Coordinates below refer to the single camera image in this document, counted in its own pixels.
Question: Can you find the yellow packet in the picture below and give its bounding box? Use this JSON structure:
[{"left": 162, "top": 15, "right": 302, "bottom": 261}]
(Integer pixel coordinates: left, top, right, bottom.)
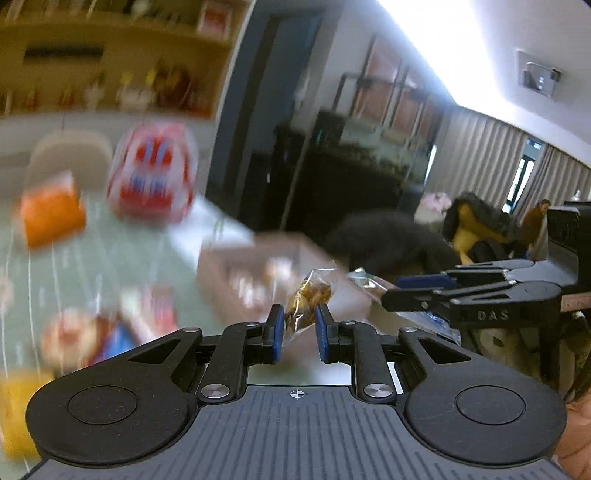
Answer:
[{"left": 0, "top": 370, "right": 55, "bottom": 461}]

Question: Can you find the green checkered tablecloth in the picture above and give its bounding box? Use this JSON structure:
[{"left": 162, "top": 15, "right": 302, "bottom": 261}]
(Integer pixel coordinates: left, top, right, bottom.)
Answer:
[{"left": 0, "top": 185, "right": 259, "bottom": 386}]

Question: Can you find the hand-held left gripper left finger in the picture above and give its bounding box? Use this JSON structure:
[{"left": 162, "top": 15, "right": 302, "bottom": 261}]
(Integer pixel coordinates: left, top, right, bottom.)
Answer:
[{"left": 127, "top": 304, "right": 284, "bottom": 404}]

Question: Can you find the red white rabbit bag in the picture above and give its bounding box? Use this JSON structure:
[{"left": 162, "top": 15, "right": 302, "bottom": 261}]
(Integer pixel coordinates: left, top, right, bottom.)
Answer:
[{"left": 105, "top": 121, "right": 198, "bottom": 226}]

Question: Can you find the orange tissue box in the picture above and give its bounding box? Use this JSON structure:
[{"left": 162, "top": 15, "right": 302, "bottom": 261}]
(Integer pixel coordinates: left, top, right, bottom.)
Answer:
[{"left": 19, "top": 170, "right": 88, "bottom": 251}]

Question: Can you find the dark coat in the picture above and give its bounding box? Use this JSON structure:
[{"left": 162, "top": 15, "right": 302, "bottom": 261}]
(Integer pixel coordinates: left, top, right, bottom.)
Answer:
[{"left": 322, "top": 209, "right": 463, "bottom": 280}]

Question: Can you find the silver wall panel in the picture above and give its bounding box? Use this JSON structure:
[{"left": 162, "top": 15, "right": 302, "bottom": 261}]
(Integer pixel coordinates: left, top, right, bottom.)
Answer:
[{"left": 516, "top": 49, "right": 563, "bottom": 98}]

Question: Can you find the yellow-lined dark jacket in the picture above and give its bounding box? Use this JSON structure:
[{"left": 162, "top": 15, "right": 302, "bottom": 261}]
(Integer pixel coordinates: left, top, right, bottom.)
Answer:
[{"left": 442, "top": 191, "right": 523, "bottom": 265}]

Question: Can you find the grey curtain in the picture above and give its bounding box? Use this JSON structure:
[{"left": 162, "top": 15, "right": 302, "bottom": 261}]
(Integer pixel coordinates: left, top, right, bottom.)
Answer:
[{"left": 422, "top": 105, "right": 591, "bottom": 222}]

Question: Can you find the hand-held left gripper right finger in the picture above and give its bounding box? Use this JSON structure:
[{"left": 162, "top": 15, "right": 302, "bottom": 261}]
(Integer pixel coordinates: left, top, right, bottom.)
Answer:
[{"left": 315, "top": 305, "right": 467, "bottom": 406}]

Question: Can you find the window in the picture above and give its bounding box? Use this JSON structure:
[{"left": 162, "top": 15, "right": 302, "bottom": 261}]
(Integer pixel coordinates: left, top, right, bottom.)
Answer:
[{"left": 505, "top": 137, "right": 546, "bottom": 209}]

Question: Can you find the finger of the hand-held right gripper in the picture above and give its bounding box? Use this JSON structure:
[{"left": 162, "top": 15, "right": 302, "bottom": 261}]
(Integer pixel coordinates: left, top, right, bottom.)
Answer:
[
  {"left": 381, "top": 281, "right": 562, "bottom": 325},
  {"left": 397, "top": 259, "right": 537, "bottom": 291}
]

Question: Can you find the pink cloth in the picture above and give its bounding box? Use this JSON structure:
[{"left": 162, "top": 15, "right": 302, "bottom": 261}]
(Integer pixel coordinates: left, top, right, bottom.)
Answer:
[{"left": 417, "top": 192, "right": 453, "bottom": 219}]

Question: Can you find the pink cardboard box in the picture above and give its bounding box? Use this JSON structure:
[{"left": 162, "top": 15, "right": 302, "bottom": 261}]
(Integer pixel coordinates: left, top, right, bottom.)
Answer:
[{"left": 198, "top": 232, "right": 372, "bottom": 326}]

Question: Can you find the row of shelf ornaments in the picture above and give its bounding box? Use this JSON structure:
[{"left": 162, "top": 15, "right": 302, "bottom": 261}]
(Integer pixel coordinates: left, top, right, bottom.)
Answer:
[{"left": 0, "top": 58, "right": 218, "bottom": 118}]

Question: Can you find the wooden display shelf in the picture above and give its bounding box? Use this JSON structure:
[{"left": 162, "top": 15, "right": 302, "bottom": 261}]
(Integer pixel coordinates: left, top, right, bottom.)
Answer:
[{"left": 0, "top": 0, "right": 254, "bottom": 121}]

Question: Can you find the black cabinet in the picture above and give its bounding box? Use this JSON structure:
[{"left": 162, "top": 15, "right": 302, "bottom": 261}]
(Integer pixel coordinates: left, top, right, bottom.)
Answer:
[{"left": 274, "top": 108, "right": 437, "bottom": 227}]

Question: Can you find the round red white snack packet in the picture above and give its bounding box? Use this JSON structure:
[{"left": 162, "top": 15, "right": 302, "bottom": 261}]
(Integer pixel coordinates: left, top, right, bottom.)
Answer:
[{"left": 40, "top": 307, "right": 110, "bottom": 371}]

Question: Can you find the clear brown snack packet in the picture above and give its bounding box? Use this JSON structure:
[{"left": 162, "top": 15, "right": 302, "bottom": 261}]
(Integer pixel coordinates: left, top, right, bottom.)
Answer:
[{"left": 281, "top": 267, "right": 340, "bottom": 347}]

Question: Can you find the beige chair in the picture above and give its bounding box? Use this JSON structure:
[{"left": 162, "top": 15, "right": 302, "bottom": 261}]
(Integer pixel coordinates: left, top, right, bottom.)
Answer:
[{"left": 27, "top": 130, "right": 113, "bottom": 186}]

